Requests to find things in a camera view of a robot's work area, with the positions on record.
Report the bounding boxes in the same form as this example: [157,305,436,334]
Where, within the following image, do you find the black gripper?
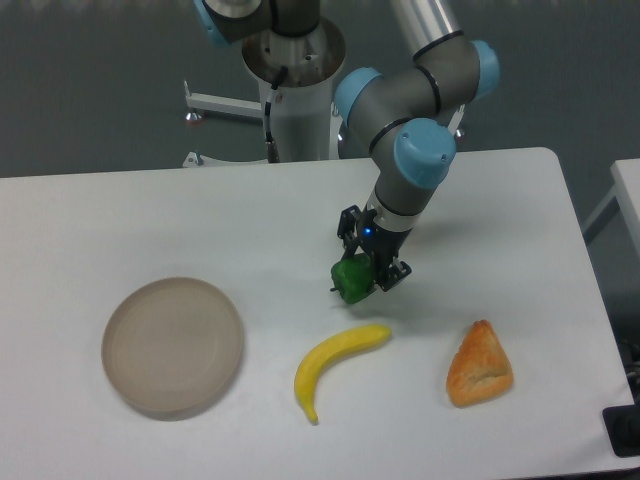
[337,205,412,292]

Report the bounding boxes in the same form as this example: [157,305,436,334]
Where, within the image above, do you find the green toy pepper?
[330,253,374,305]

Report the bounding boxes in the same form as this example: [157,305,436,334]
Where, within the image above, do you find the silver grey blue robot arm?
[195,1,500,304]

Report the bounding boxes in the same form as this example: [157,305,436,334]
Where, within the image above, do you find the yellow toy banana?
[293,324,392,425]

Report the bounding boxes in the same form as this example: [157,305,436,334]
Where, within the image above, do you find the orange toy pastry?
[446,319,514,408]

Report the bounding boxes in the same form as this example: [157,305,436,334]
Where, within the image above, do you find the beige round plate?
[101,277,244,421]

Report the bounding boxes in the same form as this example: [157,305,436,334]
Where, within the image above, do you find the white side table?
[581,158,639,249]

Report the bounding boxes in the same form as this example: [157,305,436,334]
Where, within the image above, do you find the black device at table edge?
[602,404,639,458]

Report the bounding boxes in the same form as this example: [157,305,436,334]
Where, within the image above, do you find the black cable on pedestal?
[263,64,289,164]

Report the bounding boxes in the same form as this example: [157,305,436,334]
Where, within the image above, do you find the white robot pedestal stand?
[181,17,469,168]

